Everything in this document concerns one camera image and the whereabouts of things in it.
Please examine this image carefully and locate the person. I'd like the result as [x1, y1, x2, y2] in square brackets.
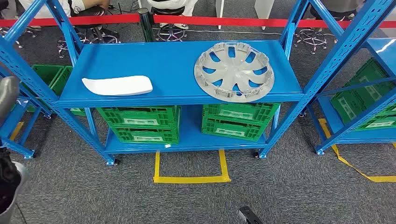
[147, 0, 198, 31]
[17, 0, 111, 18]
[309, 0, 366, 21]

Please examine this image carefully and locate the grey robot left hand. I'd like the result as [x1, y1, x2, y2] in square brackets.
[0, 76, 20, 126]

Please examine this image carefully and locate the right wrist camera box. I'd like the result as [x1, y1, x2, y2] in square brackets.
[238, 206, 264, 224]

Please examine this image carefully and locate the black stanchion post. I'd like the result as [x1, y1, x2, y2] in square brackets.
[138, 8, 155, 42]

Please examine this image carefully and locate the green plastic crate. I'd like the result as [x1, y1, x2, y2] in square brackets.
[202, 102, 281, 124]
[353, 103, 396, 132]
[110, 125, 181, 145]
[329, 57, 396, 124]
[201, 116, 270, 142]
[97, 106, 182, 129]
[51, 65, 87, 117]
[31, 64, 66, 88]

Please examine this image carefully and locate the red barrier belt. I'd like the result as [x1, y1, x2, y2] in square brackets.
[153, 14, 396, 29]
[0, 13, 141, 28]

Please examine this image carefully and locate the chrome base stool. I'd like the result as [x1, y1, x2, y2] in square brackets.
[294, 28, 329, 56]
[0, 26, 38, 49]
[57, 31, 88, 59]

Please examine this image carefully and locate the blue metal shelf rack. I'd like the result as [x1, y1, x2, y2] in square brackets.
[0, 69, 53, 160]
[0, 0, 396, 167]
[304, 37, 396, 155]

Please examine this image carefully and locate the silver wheel hubcap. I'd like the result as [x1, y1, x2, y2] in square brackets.
[194, 42, 276, 103]

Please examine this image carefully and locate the wide white panel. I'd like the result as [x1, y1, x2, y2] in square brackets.
[254, 0, 276, 31]

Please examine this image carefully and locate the narrow white panel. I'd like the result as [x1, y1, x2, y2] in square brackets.
[215, 0, 225, 30]

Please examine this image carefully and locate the white curved plastic part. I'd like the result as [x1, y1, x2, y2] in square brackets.
[81, 75, 154, 97]

